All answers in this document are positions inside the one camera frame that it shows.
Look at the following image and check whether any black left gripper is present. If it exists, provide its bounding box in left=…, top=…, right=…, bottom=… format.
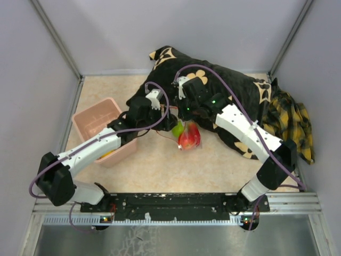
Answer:
left=137, top=104, right=178, bottom=132

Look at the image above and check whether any green toy pear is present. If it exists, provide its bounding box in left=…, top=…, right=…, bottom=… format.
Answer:
left=171, top=121, right=184, bottom=138

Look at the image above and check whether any clear zip bag red zipper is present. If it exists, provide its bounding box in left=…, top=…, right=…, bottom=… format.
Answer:
left=156, top=106, right=201, bottom=150

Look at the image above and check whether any red yellow toy apple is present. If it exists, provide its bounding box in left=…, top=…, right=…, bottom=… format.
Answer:
left=178, top=132, right=197, bottom=150

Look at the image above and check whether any red toy pepper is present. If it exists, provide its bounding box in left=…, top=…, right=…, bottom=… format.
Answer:
left=188, top=122, right=201, bottom=146

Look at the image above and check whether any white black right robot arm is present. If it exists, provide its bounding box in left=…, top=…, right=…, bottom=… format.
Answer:
left=173, top=76, right=296, bottom=212

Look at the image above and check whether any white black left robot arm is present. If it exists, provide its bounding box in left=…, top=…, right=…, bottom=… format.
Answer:
left=34, top=97, right=177, bottom=212

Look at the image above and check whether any black floral pillow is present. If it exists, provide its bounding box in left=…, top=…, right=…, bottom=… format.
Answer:
left=125, top=45, right=279, bottom=161

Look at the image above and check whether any yellow toy lemon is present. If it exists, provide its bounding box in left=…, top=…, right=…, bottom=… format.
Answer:
left=98, top=150, right=115, bottom=160

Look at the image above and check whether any pink plastic basket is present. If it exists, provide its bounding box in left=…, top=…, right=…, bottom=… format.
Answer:
left=72, top=97, right=137, bottom=168

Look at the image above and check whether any yellow plaid shirt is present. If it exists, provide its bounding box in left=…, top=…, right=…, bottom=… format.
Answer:
left=263, top=78, right=315, bottom=165

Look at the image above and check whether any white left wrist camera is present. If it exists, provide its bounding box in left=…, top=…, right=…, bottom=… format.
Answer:
left=145, top=89, right=163, bottom=110

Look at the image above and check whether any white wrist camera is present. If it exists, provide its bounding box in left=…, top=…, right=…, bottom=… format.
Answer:
left=175, top=76, right=190, bottom=100
left=145, top=89, right=163, bottom=110

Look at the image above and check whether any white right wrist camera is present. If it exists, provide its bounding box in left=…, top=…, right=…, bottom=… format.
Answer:
left=175, top=76, right=190, bottom=100

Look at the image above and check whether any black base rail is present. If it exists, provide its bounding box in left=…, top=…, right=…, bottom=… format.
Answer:
left=80, top=193, right=270, bottom=221

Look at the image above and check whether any aluminium frame rail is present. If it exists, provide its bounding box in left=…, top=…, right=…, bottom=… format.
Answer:
left=33, top=192, right=321, bottom=230

